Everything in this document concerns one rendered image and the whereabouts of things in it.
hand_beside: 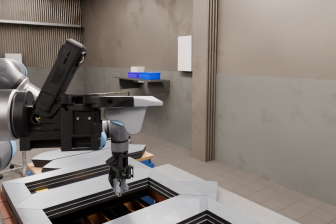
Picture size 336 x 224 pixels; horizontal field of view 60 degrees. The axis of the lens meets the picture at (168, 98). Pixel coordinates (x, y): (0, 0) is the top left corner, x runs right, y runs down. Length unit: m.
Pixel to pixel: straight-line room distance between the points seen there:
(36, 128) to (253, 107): 3.57
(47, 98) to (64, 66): 0.05
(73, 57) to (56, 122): 0.10
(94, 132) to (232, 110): 3.76
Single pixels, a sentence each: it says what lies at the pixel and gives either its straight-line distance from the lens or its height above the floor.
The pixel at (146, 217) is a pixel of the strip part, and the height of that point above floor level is 0.87.
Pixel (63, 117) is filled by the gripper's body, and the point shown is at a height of 1.43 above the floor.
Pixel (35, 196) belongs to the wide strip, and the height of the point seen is 0.87.
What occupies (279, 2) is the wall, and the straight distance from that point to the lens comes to 3.75.
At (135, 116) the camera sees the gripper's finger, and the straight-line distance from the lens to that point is 0.45.
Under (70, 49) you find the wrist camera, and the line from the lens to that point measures 0.45.
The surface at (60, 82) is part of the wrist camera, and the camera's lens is 0.45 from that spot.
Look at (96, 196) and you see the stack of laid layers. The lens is 1.54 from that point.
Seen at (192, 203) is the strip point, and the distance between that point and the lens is 1.40.
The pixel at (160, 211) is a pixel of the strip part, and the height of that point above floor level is 0.87.
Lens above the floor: 1.52
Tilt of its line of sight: 8 degrees down
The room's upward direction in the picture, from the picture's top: straight up
